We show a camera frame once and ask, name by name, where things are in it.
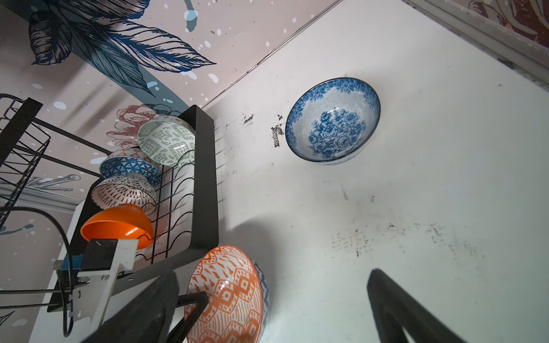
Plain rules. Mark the black wire dish rack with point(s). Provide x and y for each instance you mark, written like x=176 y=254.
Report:
x=21 y=115

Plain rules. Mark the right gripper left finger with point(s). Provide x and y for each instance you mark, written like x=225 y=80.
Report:
x=146 y=318

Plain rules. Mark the red and blue patterned bowl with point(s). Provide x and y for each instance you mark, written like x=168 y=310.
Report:
x=238 y=297

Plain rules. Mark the dark blue patterned bowl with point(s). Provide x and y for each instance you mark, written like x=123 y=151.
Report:
x=131 y=160

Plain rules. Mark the blue floral ceramic bowl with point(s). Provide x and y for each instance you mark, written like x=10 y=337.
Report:
x=333 y=121

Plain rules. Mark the grey green patterned bowl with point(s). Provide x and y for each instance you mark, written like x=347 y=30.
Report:
x=167 y=140

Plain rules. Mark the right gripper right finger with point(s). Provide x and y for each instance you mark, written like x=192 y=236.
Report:
x=398 y=315

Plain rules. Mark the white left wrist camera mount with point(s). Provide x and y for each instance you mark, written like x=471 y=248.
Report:
x=87 y=282

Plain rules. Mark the white maroon patterned bowl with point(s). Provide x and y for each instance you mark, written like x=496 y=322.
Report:
x=129 y=188

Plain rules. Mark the orange plastic bowl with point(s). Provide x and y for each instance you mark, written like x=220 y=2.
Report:
x=124 y=222

